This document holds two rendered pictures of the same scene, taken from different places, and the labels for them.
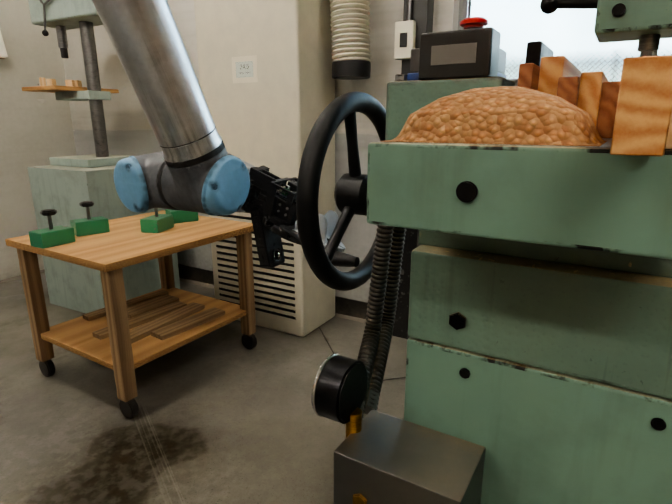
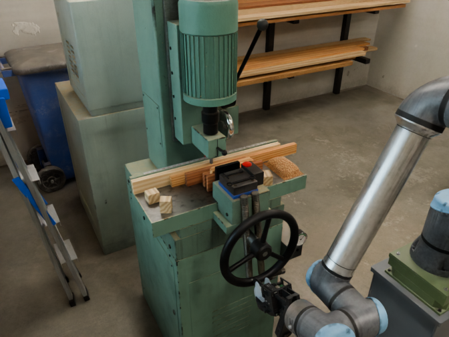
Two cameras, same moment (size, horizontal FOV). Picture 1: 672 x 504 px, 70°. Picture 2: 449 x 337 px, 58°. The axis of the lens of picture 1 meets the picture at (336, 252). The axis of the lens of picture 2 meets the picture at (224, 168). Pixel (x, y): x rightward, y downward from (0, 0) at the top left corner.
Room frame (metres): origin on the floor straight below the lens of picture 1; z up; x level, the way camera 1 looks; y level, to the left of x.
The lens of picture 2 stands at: (1.60, 0.36, 1.68)
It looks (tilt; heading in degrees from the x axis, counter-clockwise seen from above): 31 degrees down; 211
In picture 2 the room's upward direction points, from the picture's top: straight up
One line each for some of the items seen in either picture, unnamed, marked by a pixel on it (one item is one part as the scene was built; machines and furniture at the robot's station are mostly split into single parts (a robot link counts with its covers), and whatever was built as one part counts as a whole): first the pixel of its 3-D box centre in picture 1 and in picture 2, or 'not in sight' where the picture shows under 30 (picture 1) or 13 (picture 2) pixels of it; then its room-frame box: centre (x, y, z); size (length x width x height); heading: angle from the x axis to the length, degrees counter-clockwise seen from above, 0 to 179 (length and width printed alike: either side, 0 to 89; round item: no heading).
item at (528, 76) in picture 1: (542, 104); (235, 175); (0.54, -0.22, 0.93); 0.22 x 0.01 x 0.06; 149
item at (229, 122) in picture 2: not in sight; (224, 125); (0.36, -0.37, 1.02); 0.12 x 0.03 x 0.12; 59
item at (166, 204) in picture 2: not in sight; (166, 204); (0.79, -0.33, 0.92); 0.04 x 0.03 x 0.05; 121
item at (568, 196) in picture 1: (524, 159); (228, 195); (0.58, -0.23, 0.87); 0.61 x 0.30 x 0.06; 149
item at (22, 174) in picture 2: not in sight; (33, 205); (0.74, -1.17, 0.58); 0.27 x 0.25 x 1.16; 153
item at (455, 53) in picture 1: (457, 58); (242, 178); (0.62, -0.15, 0.99); 0.13 x 0.11 x 0.06; 149
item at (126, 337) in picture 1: (145, 284); not in sight; (1.71, 0.72, 0.32); 0.66 x 0.57 x 0.64; 148
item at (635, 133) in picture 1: (638, 114); (237, 163); (0.44, -0.27, 0.92); 0.54 x 0.02 x 0.04; 149
